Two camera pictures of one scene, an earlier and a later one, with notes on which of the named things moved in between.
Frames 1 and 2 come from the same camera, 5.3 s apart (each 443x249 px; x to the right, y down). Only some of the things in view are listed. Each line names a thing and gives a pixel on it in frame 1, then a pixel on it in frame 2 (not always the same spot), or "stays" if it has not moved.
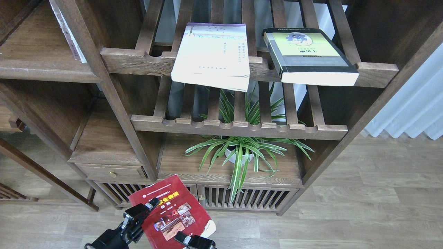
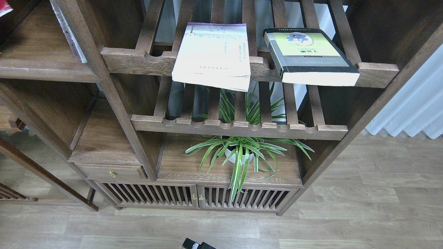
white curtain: (417, 109) stays
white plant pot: (228, 152) stays
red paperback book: (177, 212) to (5, 8)
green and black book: (309, 55) stays
